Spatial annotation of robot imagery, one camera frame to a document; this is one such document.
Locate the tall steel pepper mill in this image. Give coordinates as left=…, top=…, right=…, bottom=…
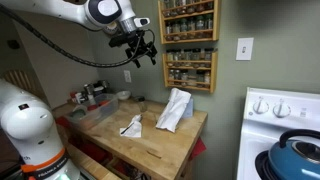
left=83, top=83, right=96, bottom=101

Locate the clear plastic container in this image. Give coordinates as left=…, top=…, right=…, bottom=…
left=64, top=93, right=120, bottom=132

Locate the light blue box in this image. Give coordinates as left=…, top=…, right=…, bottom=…
left=182, top=96, right=195, bottom=120

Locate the black corrugated cable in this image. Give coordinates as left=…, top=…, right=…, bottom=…
left=0, top=3, right=156, bottom=69

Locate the white electric stove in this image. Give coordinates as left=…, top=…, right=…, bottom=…
left=236, top=87, right=320, bottom=180

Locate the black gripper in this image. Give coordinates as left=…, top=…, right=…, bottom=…
left=124, top=29, right=158, bottom=69

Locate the white light switch plate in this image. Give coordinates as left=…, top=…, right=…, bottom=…
left=235, top=37, right=255, bottom=62

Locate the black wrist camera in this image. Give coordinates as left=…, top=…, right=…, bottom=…
left=108, top=32, right=135, bottom=48

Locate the small glass jar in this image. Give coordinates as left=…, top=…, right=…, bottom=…
left=137, top=96, right=148, bottom=113

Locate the large white cloth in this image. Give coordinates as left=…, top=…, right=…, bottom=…
left=155, top=87, right=193, bottom=134

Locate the white wall outlet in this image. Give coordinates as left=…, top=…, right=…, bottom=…
left=123, top=69, right=133, bottom=84

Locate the wooden bench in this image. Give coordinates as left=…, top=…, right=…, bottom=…
left=64, top=143, right=122, bottom=180

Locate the steel salt mill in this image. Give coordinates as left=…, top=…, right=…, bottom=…
left=98, top=79, right=110, bottom=93

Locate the blue kettle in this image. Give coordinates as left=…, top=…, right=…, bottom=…
left=267, top=128, right=320, bottom=180

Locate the white stove knob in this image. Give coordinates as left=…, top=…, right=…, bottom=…
left=272, top=98, right=292, bottom=119
left=252, top=96, right=270, bottom=115

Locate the white bowl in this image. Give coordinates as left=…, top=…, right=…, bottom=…
left=116, top=90, right=132, bottom=101

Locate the white crumpled napkin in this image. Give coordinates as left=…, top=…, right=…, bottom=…
left=119, top=114, right=143, bottom=139

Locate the glass spice jar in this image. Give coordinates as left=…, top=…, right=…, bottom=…
left=187, top=17, right=196, bottom=40
left=172, top=20, right=181, bottom=42
left=180, top=18, right=188, bottom=41
left=195, top=15, right=205, bottom=39
left=165, top=21, right=174, bottom=42
left=204, top=13, right=214, bottom=38

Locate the black stove burner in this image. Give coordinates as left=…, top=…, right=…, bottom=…
left=254, top=149, right=278, bottom=180

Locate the dark wall fixture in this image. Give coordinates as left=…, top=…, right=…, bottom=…
left=6, top=39, right=21, bottom=51

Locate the metal spoon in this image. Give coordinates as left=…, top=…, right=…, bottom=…
left=120, top=114, right=144, bottom=136

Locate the wooden slatted panel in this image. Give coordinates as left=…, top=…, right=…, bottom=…
left=2, top=68, right=38, bottom=98

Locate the red hanging cloth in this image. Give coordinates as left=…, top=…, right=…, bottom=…
left=188, top=137, right=208, bottom=162

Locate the wooden spice rack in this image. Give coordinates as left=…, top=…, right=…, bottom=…
left=157, top=0, right=221, bottom=45
left=161, top=49, right=219, bottom=94

